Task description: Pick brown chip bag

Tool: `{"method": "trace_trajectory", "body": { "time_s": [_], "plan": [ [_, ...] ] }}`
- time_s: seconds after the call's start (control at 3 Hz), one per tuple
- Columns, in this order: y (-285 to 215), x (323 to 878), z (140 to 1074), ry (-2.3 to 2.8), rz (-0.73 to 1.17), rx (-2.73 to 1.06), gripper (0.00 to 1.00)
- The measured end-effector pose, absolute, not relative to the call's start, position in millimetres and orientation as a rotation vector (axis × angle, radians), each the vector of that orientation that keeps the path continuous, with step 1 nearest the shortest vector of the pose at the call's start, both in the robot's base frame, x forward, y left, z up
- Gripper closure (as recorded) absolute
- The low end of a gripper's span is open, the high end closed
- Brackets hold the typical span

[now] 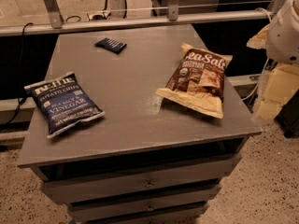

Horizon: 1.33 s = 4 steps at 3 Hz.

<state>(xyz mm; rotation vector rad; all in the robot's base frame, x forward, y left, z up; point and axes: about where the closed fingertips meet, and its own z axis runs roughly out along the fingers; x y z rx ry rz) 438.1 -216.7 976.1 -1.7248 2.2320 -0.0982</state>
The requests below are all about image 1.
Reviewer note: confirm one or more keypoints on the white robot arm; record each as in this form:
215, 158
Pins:
280, 39

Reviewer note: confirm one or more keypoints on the brown sea salt chip bag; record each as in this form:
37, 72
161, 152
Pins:
198, 82

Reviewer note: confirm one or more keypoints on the blue kettle chip bag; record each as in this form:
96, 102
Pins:
63, 103

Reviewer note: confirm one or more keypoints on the grey drawer cabinet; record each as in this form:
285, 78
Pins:
140, 130

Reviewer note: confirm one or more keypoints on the small dark blue packet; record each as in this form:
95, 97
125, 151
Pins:
111, 45

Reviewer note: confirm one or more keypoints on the top grey drawer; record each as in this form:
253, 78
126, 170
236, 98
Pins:
101, 186

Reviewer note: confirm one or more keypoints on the grey drawer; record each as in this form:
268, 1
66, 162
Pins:
101, 186
156, 216
145, 203

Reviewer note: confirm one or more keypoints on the middle grey drawer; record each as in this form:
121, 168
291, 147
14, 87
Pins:
145, 203

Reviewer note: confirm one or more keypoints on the bottom grey drawer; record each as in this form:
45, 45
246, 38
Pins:
156, 216

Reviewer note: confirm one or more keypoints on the metal guard railing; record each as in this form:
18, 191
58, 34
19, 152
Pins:
35, 17

